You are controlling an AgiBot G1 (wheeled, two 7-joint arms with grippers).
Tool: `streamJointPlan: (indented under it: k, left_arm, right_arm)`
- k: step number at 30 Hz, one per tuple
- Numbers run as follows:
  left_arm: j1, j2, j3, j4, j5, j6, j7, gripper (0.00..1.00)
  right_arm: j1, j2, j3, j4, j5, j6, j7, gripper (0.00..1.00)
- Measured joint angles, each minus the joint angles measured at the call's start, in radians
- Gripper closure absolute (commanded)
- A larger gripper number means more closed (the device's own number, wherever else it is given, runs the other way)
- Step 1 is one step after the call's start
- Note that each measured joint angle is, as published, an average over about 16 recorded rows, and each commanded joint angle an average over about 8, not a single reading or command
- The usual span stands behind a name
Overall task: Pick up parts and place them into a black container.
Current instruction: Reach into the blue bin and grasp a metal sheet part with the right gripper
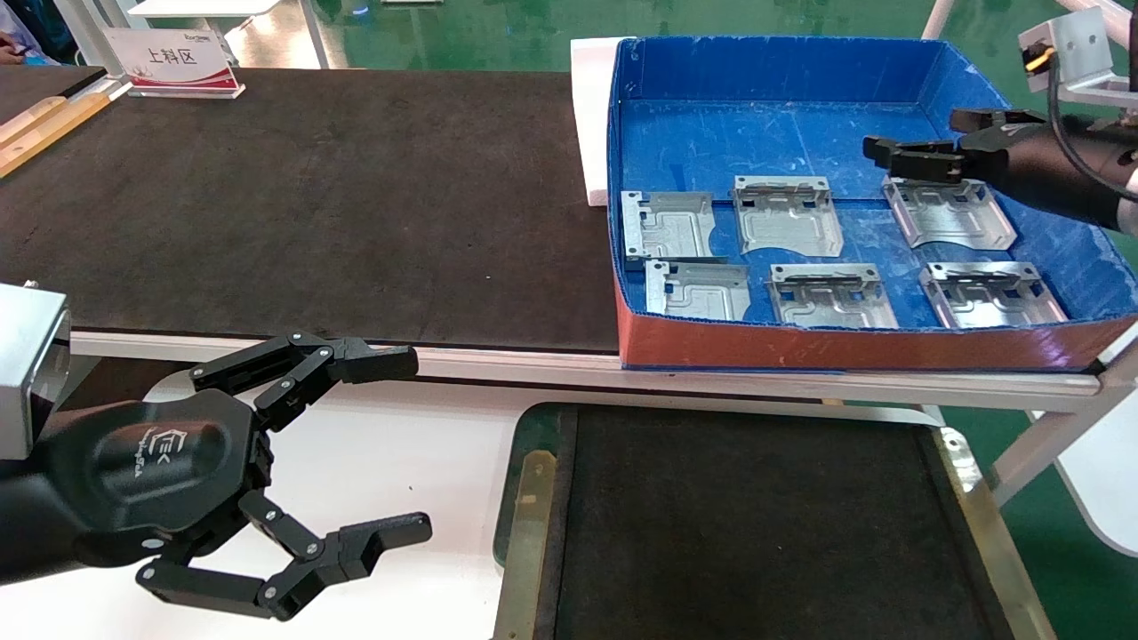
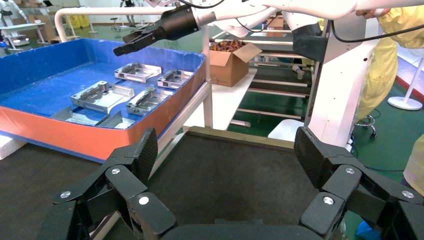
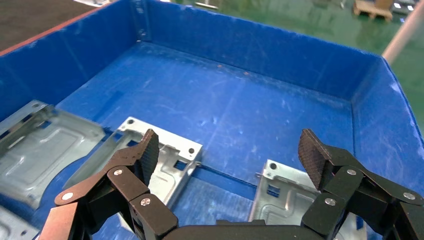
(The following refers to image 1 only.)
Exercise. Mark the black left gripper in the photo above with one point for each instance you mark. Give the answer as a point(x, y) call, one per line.
point(151, 462)

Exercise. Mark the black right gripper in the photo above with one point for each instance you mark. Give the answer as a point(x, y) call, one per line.
point(1040, 164)

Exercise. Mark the stamped sheet metal bracket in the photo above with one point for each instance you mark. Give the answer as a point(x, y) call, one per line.
point(698, 292)
point(951, 218)
point(831, 302)
point(987, 298)
point(791, 222)
point(667, 227)

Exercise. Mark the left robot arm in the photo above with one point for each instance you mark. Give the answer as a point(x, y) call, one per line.
point(31, 529)

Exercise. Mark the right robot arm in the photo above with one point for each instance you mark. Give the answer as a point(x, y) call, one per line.
point(1131, 209)

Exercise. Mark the blue corrugated plastic box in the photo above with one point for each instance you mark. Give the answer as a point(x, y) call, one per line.
point(782, 133)

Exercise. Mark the large black conveyor mat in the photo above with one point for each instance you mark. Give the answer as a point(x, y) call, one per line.
point(311, 204)

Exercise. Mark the white foam block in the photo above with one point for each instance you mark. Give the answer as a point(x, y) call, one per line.
point(589, 124)

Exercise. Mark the white rounded panel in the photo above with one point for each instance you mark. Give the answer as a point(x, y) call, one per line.
point(1107, 498)

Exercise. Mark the white red acrylic sign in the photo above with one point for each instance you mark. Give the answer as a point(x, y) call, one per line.
point(173, 58)

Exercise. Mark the yellow wooden strip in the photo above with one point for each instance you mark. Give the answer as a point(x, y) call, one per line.
point(62, 132)

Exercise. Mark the pale wooden strip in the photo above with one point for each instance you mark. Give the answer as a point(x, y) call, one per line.
point(31, 118)

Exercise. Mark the white background table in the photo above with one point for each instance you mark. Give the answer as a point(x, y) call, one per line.
point(204, 7)

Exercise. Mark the white machine column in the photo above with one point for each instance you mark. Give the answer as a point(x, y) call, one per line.
point(89, 36)

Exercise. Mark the white pipe frame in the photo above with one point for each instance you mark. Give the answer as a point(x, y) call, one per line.
point(938, 18)

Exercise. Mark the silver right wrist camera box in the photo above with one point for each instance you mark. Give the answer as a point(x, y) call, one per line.
point(1071, 49)

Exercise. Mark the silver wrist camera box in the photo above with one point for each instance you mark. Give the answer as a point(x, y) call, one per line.
point(1071, 49)
point(27, 364)

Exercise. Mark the aluminium conveyor frame rail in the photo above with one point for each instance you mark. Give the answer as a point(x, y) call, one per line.
point(498, 363)

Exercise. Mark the white conveyor frame leg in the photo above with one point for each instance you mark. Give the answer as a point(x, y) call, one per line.
point(1058, 436)

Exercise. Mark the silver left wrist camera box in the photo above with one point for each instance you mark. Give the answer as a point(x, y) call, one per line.
point(27, 364)

